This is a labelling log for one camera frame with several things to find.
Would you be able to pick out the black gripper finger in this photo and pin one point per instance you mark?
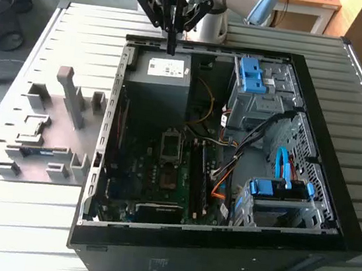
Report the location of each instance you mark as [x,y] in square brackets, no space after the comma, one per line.
[197,10]
[151,4]

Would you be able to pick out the silver green-edged CPU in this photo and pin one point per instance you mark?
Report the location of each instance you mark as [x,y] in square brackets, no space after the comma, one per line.
[33,129]

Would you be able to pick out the silver blue-capped robot arm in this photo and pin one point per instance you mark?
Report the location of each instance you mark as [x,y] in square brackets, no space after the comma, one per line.
[212,26]

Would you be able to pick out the CPU socket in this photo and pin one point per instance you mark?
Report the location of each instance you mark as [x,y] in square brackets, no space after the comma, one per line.
[168,179]

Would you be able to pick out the grey power supply unit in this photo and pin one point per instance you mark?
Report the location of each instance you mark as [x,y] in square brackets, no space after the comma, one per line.
[161,82]

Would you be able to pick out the empty blue disk carrier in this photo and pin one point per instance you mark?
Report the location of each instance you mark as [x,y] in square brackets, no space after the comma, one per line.
[250,74]

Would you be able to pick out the grey metal drive cage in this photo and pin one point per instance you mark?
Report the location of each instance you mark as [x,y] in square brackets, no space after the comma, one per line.
[265,106]

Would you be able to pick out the black mesh waste bin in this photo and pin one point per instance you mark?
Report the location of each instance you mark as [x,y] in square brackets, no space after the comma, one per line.
[4,28]

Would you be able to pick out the grey plastic parts rack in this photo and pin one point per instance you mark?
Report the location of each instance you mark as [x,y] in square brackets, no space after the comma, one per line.
[57,139]

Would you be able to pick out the black RAM slot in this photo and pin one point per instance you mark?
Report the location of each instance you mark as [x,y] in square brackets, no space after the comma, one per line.
[203,178]
[195,177]

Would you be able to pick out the dark green motherboard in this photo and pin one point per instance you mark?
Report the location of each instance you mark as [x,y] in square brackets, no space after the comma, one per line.
[139,176]

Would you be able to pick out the green RAM stick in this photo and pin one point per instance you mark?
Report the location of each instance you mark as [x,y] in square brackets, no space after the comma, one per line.
[37,151]

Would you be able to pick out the blue carrier with black disk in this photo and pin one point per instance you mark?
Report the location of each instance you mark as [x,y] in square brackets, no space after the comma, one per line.
[266,187]

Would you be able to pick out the black graphics card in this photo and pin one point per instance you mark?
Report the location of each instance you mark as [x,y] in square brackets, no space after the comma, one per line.
[157,211]

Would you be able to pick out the silver disk bay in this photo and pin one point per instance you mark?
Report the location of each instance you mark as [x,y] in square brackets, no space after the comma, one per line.
[291,213]

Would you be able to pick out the black open PC case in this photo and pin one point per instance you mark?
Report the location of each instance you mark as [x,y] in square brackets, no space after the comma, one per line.
[184,263]

